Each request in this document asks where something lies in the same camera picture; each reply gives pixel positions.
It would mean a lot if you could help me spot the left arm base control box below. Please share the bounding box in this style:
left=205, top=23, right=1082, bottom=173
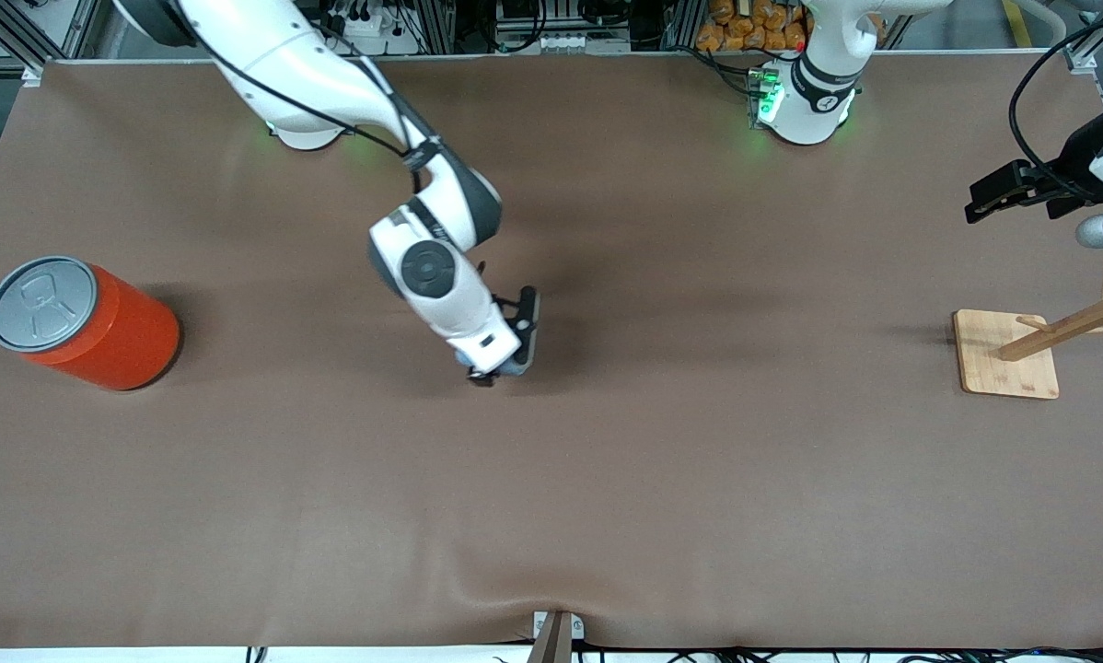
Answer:
left=747, top=66, right=784, bottom=128

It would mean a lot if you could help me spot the wooden mug tree stand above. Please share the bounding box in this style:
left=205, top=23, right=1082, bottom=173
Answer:
left=952, top=247, right=1103, bottom=401

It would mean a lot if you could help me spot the brown table cover mat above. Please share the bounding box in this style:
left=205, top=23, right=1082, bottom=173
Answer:
left=0, top=51, right=1103, bottom=651

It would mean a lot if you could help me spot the white connector block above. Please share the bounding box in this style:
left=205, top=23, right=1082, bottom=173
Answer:
left=538, top=33, right=633, bottom=53

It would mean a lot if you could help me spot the white power strip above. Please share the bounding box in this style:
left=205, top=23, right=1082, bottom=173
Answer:
left=331, top=0, right=424, bottom=56

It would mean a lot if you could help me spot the orange can grey lid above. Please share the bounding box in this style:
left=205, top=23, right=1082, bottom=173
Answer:
left=0, top=255, right=182, bottom=392

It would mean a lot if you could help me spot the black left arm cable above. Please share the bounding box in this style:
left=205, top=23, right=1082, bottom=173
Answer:
left=1008, top=7, right=1103, bottom=199

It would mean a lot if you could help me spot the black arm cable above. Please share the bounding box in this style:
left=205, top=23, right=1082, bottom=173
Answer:
left=1008, top=7, right=1103, bottom=199
left=172, top=0, right=447, bottom=194

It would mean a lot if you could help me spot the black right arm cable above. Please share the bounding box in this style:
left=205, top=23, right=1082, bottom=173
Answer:
left=172, top=0, right=447, bottom=194

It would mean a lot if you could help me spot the grey metal table bracket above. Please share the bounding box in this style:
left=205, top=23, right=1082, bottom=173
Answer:
left=531, top=610, right=586, bottom=642

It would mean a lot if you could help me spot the dark camera mount pole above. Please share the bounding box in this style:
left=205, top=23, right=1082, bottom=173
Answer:
left=526, top=611, right=574, bottom=663

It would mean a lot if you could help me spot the aluminium profile frame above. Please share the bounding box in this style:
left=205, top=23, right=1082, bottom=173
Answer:
left=0, top=0, right=1103, bottom=88

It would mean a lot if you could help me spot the black floor cable bundle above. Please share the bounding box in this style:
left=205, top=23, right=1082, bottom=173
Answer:
left=575, top=645, right=1103, bottom=663

